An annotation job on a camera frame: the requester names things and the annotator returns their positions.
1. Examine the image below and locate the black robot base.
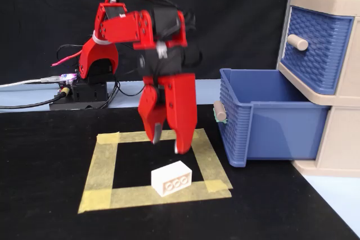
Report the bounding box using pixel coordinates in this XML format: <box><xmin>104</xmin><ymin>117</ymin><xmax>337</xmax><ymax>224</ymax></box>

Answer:
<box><xmin>49</xmin><ymin>78</ymin><xmax>111</xmax><ymax>111</ymax></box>

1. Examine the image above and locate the black power cable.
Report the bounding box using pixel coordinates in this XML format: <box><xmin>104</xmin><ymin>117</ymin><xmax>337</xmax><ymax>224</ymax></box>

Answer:
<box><xmin>0</xmin><ymin>87</ymin><xmax>70</xmax><ymax>110</ymax></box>

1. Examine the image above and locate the black table mat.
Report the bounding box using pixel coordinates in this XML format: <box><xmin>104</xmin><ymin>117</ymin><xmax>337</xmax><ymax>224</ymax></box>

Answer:
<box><xmin>0</xmin><ymin>103</ymin><xmax>360</xmax><ymax>240</ymax></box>

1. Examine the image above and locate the pink controller board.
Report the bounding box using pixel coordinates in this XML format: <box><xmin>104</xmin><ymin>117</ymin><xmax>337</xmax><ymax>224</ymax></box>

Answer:
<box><xmin>57</xmin><ymin>73</ymin><xmax>78</xmax><ymax>87</ymax></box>

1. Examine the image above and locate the blue drawer with plain knob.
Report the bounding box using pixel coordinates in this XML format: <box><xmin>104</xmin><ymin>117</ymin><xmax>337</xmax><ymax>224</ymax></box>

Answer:
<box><xmin>280</xmin><ymin>6</ymin><xmax>355</xmax><ymax>96</ymax></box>

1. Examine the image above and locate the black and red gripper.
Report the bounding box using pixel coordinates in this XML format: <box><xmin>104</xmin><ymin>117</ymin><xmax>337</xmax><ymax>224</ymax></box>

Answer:
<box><xmin>137</xmin><ymin>45</ymin><xmax>203</xmax><ymax>156</ymax></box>

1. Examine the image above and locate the green tape on knob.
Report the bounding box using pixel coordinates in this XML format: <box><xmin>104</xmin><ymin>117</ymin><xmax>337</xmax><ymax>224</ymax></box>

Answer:
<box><xmin>213</xmin><ymin>107</ymin><xmax>228</xmax><ymax>124</ymax></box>

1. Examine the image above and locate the white toy brick cube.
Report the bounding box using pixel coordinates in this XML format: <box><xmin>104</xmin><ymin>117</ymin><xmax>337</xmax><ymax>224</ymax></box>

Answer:
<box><xmin>151</xmin><ymin>160</ymin><xmax>193</xmax><ymax>197</ymax></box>

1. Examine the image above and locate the black servo wire bundle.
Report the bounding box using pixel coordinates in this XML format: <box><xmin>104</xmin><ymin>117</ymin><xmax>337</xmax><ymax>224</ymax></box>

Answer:
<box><xmin>150</xmin><ymin>0</ymin><xmax>204</xmax><ymax>70</ymax></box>

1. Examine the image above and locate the beige plastic drawer cabinet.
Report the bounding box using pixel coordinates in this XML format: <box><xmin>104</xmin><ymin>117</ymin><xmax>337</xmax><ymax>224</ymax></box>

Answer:
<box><xmin>277</xmin><ymin>0</ymin><xmax>360</xmax><ymax>178</ymax></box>

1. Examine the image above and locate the black backdrop curtain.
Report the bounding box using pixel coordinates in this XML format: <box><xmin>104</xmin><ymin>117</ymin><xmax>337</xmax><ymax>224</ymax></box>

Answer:
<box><xmin>0</xmin><ymin>0</ymin><xmax>294</xmax><ymax>84</ymax></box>

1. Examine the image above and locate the pink sleeved wire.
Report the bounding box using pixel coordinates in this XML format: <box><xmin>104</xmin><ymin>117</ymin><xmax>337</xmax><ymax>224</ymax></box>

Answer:
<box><xmin>50</xmin><ymin>51</ymin><xmax>83</xmax><ymax>67</ymax></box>

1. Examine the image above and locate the blue drawer with taped knob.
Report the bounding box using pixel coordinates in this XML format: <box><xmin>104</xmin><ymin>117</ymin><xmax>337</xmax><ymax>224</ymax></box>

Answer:
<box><xmin>213</xmin><ymin>67</ymin><xmax>330</xmax><ymax>169</ymax></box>

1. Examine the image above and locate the white USB cable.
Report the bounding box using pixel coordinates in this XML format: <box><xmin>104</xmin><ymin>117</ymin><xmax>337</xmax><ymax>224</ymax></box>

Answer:
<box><xmin>0</xmin><ymin>76</ymin><xmax>61</xmax><ymax>89</ymax></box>

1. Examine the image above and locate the black base wire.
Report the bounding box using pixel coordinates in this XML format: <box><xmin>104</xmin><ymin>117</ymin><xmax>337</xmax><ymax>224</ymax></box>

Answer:
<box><xmin>98</xmin><ymin>80</ymin><xmax>146</xmax><ymax>109</ymax></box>

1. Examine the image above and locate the yellow masking tape strip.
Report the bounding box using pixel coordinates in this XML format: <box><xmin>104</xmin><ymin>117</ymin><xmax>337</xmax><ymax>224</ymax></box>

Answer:
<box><xmin>97</xmin><ymin>128</ymin><xmax>206</xmax><ymax>144</ymax></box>
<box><xmin>186</xmin><ymin>128</ymin><xmax>234</xmax><ymax>193</ymax></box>
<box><xmin>78</xmin><ymin>179</ymin><xmax>233</xmax><ymax>214</ymax></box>
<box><xmin>78</xmin><ymin>132</ymin><xmax>120</xmax><ymax>214</ymax></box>

